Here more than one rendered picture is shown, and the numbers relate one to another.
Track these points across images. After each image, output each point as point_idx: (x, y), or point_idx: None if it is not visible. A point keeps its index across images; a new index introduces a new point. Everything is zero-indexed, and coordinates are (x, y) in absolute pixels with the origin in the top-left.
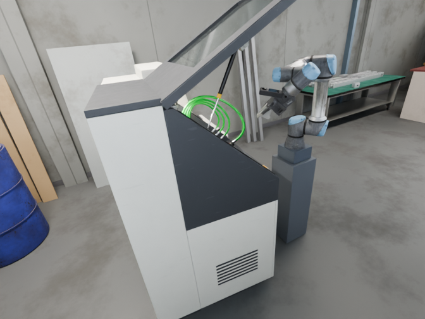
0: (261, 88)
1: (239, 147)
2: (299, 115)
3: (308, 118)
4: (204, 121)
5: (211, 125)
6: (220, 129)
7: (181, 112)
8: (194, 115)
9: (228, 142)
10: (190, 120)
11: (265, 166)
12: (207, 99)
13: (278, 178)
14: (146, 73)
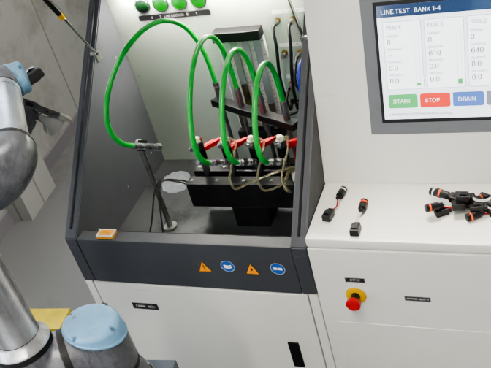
0: (35, 67)
1: (224, 242)
2: (90, 335)
3: (45, 323)
4: (302, 136)
5: (431, 232)
6: (350, 228)
7: (93, 1)
8: (299, 97)
9: (280, 237)
10: (88, 17)
11: (103, 235)
12: (193, 52)
13: (65, 237)
14: None
